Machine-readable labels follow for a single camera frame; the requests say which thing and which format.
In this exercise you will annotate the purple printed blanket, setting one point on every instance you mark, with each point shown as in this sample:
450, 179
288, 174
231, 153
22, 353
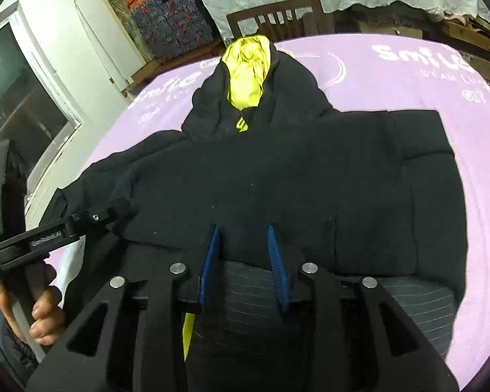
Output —
433, 81

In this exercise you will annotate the stack of patterned boxes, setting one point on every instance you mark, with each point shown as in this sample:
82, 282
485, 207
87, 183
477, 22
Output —
167, 24

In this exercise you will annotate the white board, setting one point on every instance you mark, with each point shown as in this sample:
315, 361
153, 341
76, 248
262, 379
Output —
106, 45

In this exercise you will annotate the black hoodie with yellow lining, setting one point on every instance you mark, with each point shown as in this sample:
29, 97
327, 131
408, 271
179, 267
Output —
290, 171

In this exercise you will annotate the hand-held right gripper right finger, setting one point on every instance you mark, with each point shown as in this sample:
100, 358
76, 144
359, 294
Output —
278, 263

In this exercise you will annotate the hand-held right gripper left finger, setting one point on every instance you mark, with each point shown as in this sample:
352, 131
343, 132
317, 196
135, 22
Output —
210, 263

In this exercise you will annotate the brown wooden chair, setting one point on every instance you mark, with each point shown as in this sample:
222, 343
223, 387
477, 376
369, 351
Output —
269, 8

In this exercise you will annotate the pile of wooden planks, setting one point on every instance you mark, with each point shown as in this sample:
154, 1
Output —
473, 36

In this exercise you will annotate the window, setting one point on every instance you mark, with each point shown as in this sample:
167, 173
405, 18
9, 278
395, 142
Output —
16, 94

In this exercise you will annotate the person's left forearm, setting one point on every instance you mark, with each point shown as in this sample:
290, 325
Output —
12, 355

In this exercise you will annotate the person's left hand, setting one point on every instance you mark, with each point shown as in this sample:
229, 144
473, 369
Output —
49, 314

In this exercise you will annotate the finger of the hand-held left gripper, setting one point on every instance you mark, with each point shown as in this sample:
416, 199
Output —
102, 216

